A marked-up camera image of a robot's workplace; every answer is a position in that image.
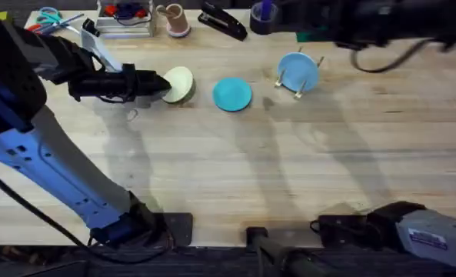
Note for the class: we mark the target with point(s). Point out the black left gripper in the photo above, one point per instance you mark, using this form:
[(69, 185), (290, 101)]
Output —
[(100, 84)]

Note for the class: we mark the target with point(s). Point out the black tape roll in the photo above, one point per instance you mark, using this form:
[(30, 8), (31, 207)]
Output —
[(264, 21)]

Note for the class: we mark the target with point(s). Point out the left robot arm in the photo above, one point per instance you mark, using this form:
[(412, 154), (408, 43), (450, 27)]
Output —
[(58, 173)]

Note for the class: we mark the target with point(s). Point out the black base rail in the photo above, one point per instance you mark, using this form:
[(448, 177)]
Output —
[(174, 263)]

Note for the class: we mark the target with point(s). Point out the filled grey box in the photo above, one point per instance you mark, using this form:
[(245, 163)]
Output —
[(124, 19)]

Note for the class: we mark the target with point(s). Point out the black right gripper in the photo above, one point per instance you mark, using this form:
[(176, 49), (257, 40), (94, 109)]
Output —
[(327, 19)]

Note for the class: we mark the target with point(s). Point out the black stapler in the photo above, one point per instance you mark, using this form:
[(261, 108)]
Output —
[(222, 22)]

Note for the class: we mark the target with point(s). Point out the pale yellow plate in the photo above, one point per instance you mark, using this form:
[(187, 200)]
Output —
[(181, 82)]

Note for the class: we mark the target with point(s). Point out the light blue plate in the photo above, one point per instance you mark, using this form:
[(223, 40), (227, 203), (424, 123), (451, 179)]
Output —
[(297, 71)]

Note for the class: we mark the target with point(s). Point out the teal plate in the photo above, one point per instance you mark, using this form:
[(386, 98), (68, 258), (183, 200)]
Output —
[(232, 94)]

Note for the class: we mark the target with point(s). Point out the yellow green block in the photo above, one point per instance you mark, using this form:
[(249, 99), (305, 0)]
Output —
[(2, 16)]

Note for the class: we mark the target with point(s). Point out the blue pen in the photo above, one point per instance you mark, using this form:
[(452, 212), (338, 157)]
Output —
[(60, 24)]

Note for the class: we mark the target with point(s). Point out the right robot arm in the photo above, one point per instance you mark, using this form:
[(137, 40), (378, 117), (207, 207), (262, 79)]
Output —
[(435, 234)]

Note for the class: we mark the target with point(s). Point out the green board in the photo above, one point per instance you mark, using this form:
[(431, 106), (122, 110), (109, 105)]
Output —
[(310, 37)]

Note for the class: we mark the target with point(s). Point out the small wooden peg rack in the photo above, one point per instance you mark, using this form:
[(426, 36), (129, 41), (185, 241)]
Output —
[(300, 93)]

